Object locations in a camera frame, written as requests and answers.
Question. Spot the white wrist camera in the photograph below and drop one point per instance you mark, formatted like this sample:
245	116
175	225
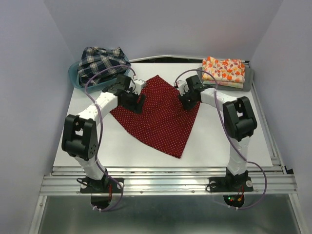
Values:
137	86
182	86

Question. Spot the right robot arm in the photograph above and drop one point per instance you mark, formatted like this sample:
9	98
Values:
238	122

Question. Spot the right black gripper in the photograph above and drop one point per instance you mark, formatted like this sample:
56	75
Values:
186	106

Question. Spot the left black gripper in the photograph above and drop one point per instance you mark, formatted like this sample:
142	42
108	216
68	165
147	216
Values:
135	107

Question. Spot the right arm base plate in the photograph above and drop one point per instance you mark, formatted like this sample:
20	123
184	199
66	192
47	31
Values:
229	185

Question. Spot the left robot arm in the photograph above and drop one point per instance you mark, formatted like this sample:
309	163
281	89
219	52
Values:
80	139

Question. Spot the red polka dot skirt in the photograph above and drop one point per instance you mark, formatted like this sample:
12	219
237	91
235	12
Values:
163	123

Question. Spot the grey tray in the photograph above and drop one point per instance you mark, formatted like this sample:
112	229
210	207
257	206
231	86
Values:
249	75

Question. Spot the navy plaid skirt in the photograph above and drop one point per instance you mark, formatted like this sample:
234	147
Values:
96	59

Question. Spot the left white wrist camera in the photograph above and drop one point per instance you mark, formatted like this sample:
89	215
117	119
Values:
137	86

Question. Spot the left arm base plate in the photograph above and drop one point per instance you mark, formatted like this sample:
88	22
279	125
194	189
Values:
104	186

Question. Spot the orange floral folded skirt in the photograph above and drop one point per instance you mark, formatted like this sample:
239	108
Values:
225	70

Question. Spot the teal plastic basket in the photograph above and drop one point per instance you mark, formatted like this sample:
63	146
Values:
104	70

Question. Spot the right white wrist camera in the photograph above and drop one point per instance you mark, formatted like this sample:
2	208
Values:
182	86

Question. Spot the pale folded skirt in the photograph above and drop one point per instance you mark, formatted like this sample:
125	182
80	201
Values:
224	84

